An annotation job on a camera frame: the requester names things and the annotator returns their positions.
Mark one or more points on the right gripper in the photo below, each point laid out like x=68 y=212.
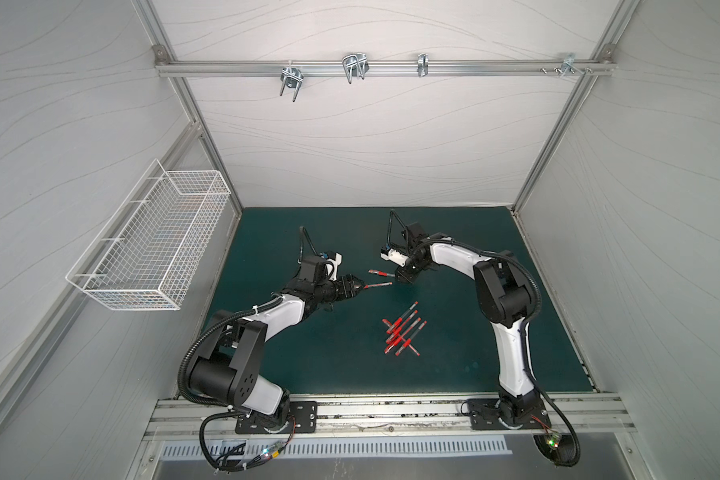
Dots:
x=411 y=267

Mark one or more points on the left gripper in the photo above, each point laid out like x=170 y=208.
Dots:
x=345 y=287

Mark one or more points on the red pen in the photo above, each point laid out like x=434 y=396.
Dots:
x=408 y=342
x=399 y=327
x=381 y=273
x=399 y=339
x=377 y=285
x=393 y=326

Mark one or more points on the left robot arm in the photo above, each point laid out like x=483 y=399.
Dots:
x=222 y=367

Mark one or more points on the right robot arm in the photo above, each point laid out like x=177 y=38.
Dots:
x=509 y=298

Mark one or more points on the red pen in pile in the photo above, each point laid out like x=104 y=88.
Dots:
x=408 y=342
x=393 y=326
x=399 y=327
x=399 y=339

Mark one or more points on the green table mat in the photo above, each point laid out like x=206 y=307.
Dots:
x=341 y=350

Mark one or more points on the metal u-bolt clamp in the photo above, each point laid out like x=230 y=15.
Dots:
x=291 y=78
x=355 y=65

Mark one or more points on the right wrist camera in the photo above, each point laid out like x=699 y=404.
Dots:
x=392 y=255

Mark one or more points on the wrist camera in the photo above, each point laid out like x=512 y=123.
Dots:
x=392 y=255
x=333 y=261

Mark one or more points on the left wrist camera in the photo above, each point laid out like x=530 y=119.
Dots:
x=333 y=261

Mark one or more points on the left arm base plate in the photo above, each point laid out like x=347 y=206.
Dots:
x=295 y=416

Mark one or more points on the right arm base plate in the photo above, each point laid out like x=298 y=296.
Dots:
x=486 y=414

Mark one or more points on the metal bracket clamp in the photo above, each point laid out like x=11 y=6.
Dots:
x=422 y=65

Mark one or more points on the white wire basket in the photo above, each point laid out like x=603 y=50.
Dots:
x=147 y=253

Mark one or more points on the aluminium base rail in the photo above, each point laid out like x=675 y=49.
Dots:
x=400 y=415

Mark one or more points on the metal corner bracket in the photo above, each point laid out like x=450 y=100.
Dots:
x=567 y=67

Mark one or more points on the white slotted cable duct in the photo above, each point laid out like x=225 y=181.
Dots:
x=308 y=447

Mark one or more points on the aluminium cross rail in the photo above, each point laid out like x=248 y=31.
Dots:
x=377 y=68

